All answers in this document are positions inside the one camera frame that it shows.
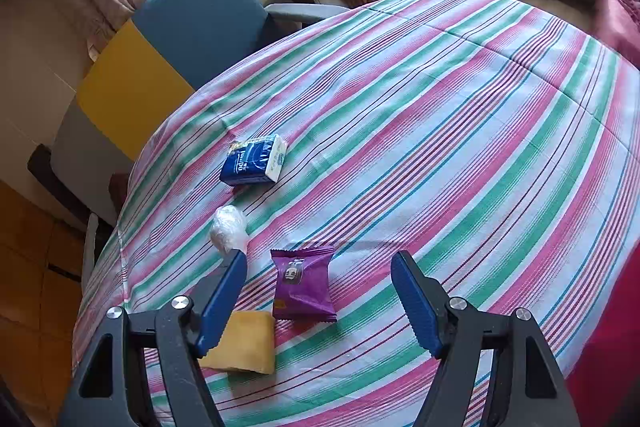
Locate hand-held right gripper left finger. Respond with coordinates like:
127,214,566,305
60,251,249,427

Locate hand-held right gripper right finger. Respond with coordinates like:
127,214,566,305
391,250,581,427

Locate purple snack packet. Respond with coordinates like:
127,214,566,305
270,247,338,324

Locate yellow sponge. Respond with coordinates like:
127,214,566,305
199,311,277,376

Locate clear wrapped ball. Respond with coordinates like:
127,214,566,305
212,205,249,255

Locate blue tissue pack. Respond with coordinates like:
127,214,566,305
219,133,288,188

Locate white plastic object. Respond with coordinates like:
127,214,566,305
81,212,102,290

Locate striped bed sheet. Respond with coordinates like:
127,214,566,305
72,0,640,427

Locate grey headboard panel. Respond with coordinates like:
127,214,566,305
51,99,137,229

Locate red blanket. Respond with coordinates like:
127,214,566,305
564,0,640,427

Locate dark brown panel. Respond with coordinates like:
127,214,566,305
27,144,98,230

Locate yellow headboard panel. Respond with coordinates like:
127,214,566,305
76,19,197,164

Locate blue chair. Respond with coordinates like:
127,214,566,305
131,0,273,90

